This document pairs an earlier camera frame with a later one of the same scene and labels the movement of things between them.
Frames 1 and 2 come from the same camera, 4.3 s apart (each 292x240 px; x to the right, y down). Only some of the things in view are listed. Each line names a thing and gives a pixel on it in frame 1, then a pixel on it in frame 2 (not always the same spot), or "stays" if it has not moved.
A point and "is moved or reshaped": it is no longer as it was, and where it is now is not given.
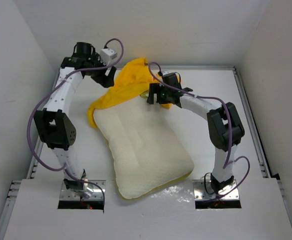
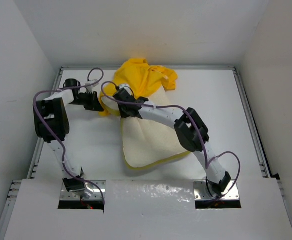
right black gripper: [155, 88] -> [123, 114]
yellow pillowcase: [134, 79] is moved or reshaped
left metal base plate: [97, 194] stays
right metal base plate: [200, 194] stays
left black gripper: [105, 81] -> [94, 104]
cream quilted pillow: [149, 148] is moved or reshaped
